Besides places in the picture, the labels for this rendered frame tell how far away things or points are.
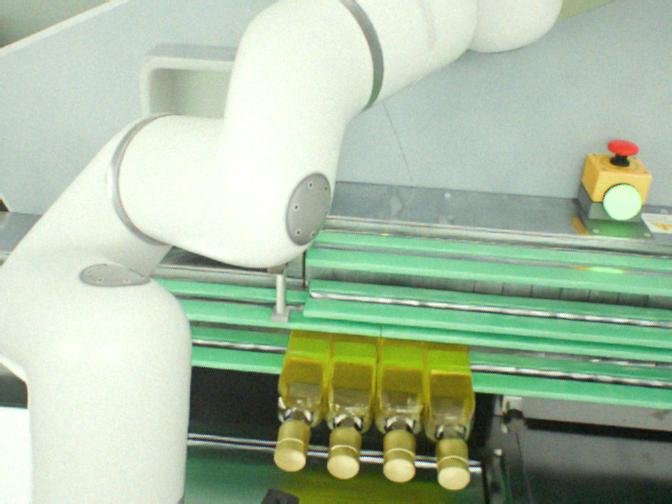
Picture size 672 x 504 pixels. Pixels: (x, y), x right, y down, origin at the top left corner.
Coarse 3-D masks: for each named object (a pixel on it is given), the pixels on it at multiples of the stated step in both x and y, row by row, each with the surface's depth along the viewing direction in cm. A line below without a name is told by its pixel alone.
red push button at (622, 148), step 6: (612, 144) 95; (618, 144) 94; (624, 144) 94; (630, 144) 94; (636, 144) 95; (612, 150) 94; (618, 150) 94; (624, 150) 93; (630, 150) 93; (636, 150) 94; (618, 156) 95; (624, 156) 95; (624, 162) 95
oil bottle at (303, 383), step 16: (304, 336) 92; (320, 336) 92; (288, 352) 88; (304, 352) 89; (320, 352) 89; (288, 368) 86; (304, 368) 86; (320, 368) 86; (288, 384) 83; (304, 384) 83; (320, 384) 83; (288, 400) 82; (304, 400) 82; (320, 400) 82; (320, 416) 84
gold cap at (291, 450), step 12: (288, 420) 79; (288, 432) 78; (300, 432) 78; (276, 444) 78; (288, 444) 76; (300, 444) 77; (276, 456) 76; (288, 456) 76; (300, 456) 76; (288, 468) 77; (300, 468) 77
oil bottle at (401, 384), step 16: (384, 352) 89; (400, 352) 89; (416, 352) 90; (384, 368) 86; (400, 368) 87; (416, 368) 87; (384, 384) 84; (400, 384) 84; (416, 384) 84; (384, 400) 82; (400, 400) 82; (416, 400) 82; (384, 416) 82; (400, 416) 81; (416, 416) 81; (384, 432) 83; (416, 432) 83
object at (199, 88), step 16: (160, 64) 90; (176, 64) 90; (192, 64) 90; (208, 64) 89; (224, 64) 89; (144, 80) 91; (160, 80) 95; (176, 80) 98; (192, 80) 98; (208, 80) 98; (224, 80) 97; (144, 96) 92; (160, 96) 96; (176, 96) 99; (192, 96) 99; (208, 96) 99; (224, 96) 99; (144, 112) 93; (160, 112) 96; (176, 112) 100; (192, 112) 100; (208, 112) 100
